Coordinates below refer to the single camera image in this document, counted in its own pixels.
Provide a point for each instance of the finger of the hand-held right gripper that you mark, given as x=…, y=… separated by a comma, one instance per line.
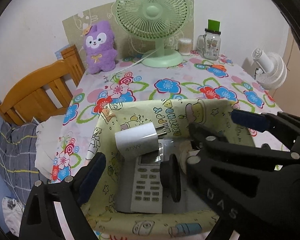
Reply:
x=250, y=121
x=202, y=170

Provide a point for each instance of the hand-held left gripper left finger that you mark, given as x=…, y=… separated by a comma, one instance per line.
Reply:
x=90, y=180

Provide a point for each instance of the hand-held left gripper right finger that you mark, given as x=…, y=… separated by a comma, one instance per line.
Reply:
x=222, y=232

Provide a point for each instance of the black car key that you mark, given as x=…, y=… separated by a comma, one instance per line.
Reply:
x=170, y=177

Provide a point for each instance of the grey remote control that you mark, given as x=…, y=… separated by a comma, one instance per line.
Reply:
x=147, y=187

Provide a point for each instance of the white power adapter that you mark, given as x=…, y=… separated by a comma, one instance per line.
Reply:
x=135, y=140

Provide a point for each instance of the yellow printed fabric basket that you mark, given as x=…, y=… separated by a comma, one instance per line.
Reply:
x=145, y=112

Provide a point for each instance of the white desk fan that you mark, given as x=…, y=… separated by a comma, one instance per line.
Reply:
x=272, y=72

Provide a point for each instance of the white pillow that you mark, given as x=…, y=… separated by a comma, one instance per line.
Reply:
x=48, y=145

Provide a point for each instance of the beige wardrobe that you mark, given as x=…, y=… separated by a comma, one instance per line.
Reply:
x=297, y=62

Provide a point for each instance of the blue plaid bedding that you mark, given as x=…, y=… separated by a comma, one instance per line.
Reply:
x=17, y=155

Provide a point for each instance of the white crumpled cloth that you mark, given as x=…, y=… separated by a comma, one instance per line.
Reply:
x=12, y=215

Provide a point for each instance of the glass jar mug green lid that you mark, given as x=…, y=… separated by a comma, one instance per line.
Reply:
x=211, y=45

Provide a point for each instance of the cotton swab box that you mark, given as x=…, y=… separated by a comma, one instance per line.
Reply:
x=184, y=47

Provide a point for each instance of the wooden bed headboard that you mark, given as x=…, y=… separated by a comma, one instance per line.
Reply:
x=32, y=92

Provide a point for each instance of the black curved object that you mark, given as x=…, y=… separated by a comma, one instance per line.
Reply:
x=295, y=22

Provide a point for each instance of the purple plush toy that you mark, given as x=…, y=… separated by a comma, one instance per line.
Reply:
x=100, y=50

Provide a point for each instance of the blue card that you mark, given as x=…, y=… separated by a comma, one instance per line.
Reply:
x=61, y=51

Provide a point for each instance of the green desk fan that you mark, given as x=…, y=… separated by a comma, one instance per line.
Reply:
x=152, y=12

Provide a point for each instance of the beige printed board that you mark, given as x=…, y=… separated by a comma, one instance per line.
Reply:
x=75, y=27

